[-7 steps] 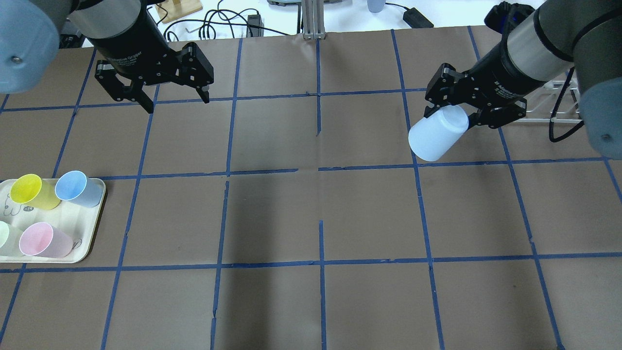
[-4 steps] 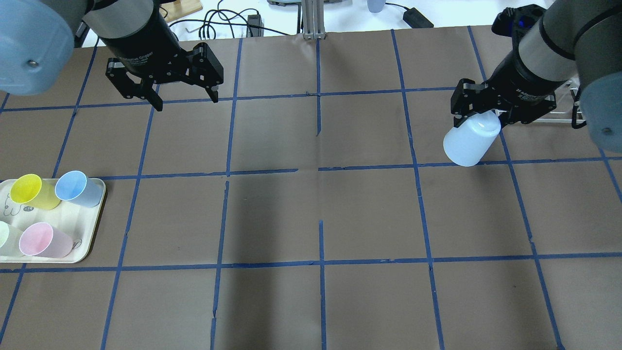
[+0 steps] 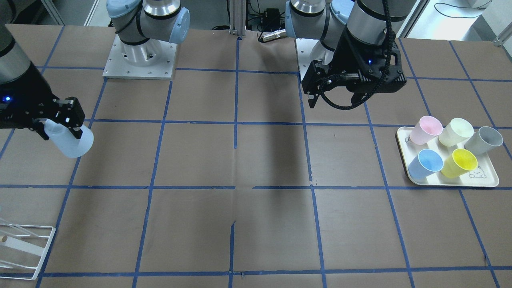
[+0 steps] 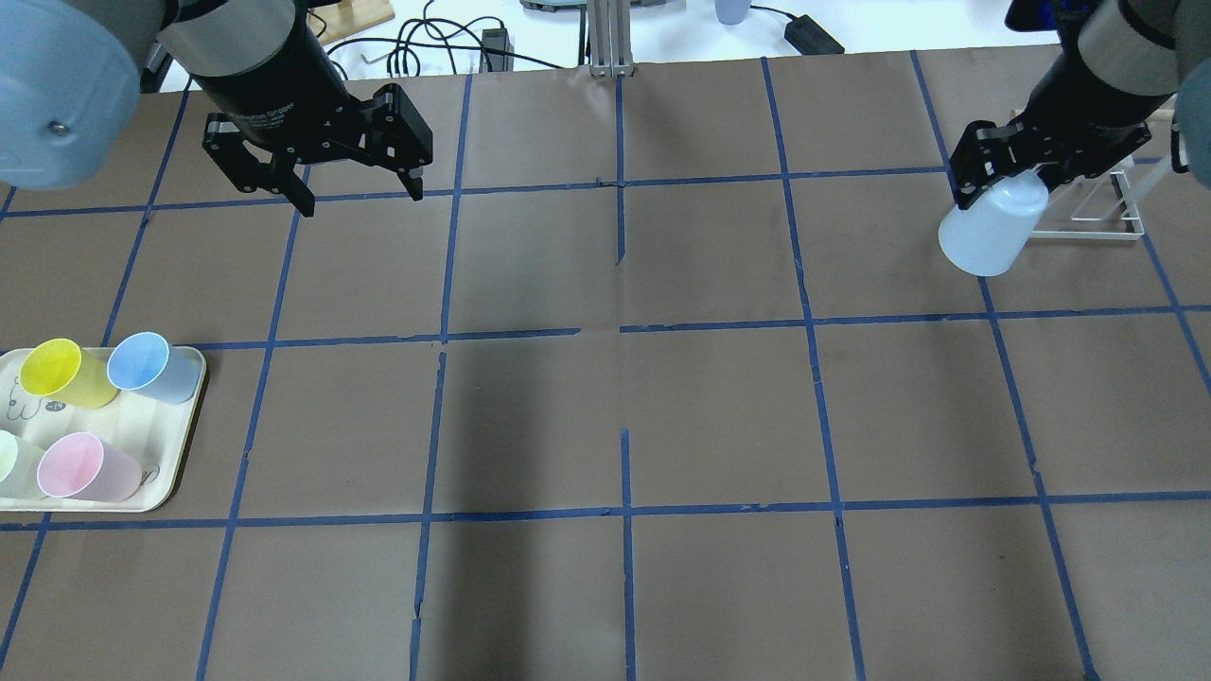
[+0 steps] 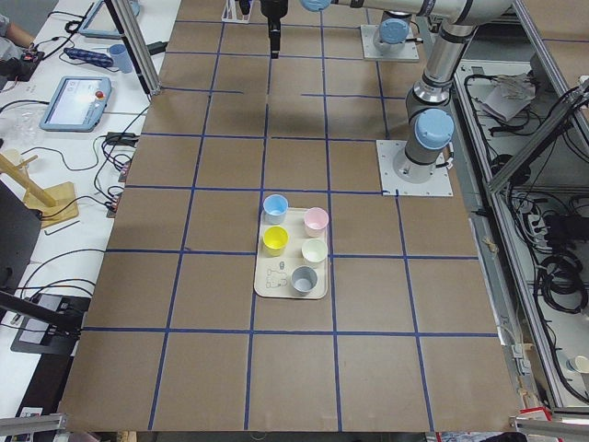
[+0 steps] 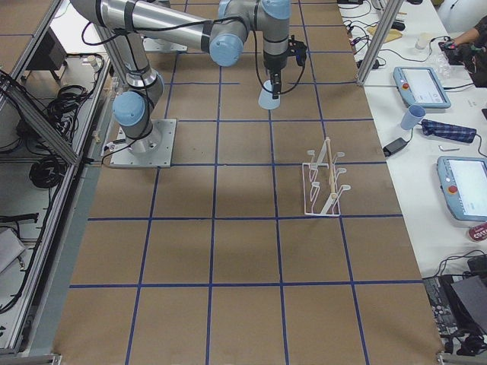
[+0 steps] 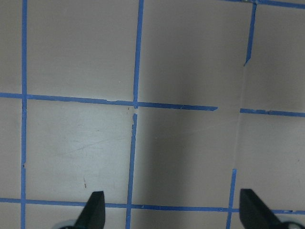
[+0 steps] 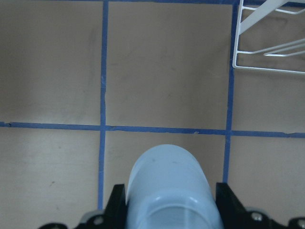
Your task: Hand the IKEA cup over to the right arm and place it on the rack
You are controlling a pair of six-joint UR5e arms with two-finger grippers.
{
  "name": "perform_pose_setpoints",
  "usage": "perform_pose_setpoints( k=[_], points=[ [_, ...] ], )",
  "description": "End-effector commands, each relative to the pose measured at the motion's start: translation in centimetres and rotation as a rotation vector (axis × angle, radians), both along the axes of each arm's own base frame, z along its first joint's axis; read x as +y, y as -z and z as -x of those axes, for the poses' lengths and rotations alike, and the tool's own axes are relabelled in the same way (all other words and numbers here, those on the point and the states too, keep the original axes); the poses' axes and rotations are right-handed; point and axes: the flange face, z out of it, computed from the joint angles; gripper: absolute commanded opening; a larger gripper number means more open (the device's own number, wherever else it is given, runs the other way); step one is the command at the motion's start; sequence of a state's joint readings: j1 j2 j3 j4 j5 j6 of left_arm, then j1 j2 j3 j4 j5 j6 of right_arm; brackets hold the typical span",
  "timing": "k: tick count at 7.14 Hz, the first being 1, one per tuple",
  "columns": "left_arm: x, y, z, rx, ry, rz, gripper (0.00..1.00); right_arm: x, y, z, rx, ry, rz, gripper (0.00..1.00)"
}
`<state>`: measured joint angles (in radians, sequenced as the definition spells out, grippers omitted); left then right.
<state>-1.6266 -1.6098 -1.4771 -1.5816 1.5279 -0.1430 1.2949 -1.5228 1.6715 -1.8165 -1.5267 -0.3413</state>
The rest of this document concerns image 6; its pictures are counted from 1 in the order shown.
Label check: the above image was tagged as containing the aluminium frame post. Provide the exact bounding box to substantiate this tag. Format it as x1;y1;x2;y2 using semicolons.
357;0;403;86

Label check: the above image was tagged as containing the blue cup on desk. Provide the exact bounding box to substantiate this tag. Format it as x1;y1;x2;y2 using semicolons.
400;105;426;130

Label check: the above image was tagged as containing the teach pendant near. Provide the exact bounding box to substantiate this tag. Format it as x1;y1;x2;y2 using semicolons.
436;156;486;222

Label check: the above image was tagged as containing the folded blue plaid umbrella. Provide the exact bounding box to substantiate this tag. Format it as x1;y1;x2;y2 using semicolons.
421;119;476;144

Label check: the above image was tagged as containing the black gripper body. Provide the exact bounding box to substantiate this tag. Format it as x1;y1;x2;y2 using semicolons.
264;52;288;82

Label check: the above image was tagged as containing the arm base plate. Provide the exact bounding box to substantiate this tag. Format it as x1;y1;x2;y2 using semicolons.
143;36;187;53
110;119;177;168

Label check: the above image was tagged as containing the white dish rack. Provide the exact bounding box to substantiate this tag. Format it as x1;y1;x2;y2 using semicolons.
301;137;351;217

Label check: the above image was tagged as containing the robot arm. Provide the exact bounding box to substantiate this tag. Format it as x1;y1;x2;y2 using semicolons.
72;1;291;156

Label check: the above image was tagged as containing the teach pendant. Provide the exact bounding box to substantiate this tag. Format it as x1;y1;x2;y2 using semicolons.
436;156;486;222
393;67;451;110

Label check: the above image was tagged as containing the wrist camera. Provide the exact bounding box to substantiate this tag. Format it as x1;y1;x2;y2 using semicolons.
288;35;307;68

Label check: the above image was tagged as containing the teach pendant far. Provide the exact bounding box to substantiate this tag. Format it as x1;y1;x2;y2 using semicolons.
393;67;451;110

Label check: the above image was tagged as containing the light blue plastic cup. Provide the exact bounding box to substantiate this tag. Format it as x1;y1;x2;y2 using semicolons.
258;80;281;110

